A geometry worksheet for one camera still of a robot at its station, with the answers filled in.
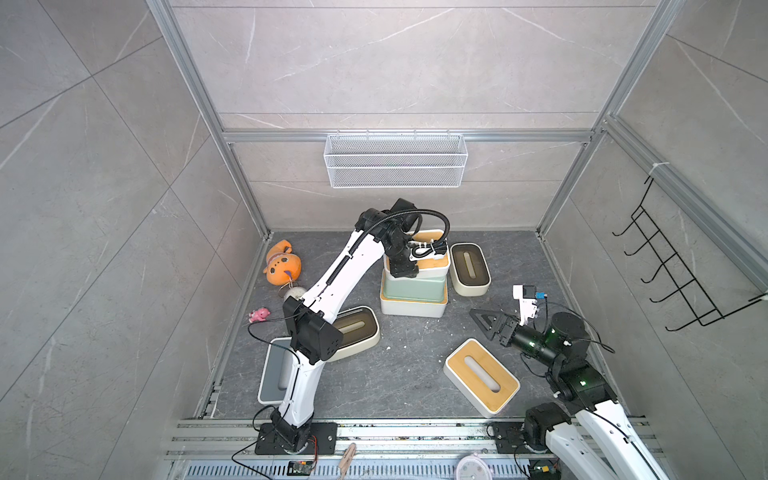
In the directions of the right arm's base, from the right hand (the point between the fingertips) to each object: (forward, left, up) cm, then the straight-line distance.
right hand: (480, 315), depth 70 cm
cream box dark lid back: (+26, -6, -18) cm, 32 cm away
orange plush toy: (+27, +58, -14) cm, 66 cm away
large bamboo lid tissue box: (+13, +19, -18) cm, 30 cm away
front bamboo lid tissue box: (-8, -4, -23) cm, 25 cm away
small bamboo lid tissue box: (+13, +11, +2) cm, 18 cm away
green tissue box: (+14, +14, -10) cm, 22 cm away
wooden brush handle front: (-26, +32, -22) cm, 47 cm away
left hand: (+18, +15, 0) cm, 23 cm away
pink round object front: (-28, +3, -22) cm, 35 cm away
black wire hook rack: (0, -42, +10) cm, 43 cm away
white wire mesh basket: (+56, +19, +6) cm, 59 cm away
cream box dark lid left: (+6, +31, -18) cm, 36 cm away
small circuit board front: (-27, +44, -24) cm, 57 cm away
